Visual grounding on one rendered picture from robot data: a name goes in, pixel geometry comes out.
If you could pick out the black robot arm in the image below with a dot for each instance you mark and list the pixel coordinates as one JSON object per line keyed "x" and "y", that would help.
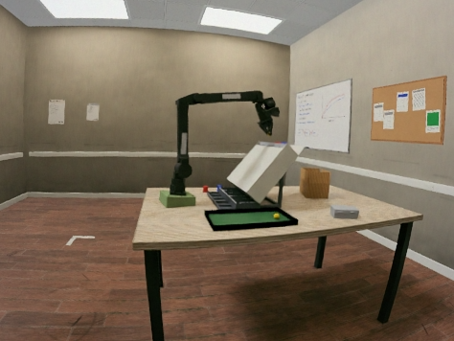
{"x": 182, "y": 169}

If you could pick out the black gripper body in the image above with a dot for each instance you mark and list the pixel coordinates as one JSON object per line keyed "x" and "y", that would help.
{"x": 263, "y": 120}

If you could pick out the brown cardboard box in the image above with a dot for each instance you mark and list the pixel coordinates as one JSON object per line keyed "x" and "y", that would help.
{"x": 317, "y": 183}

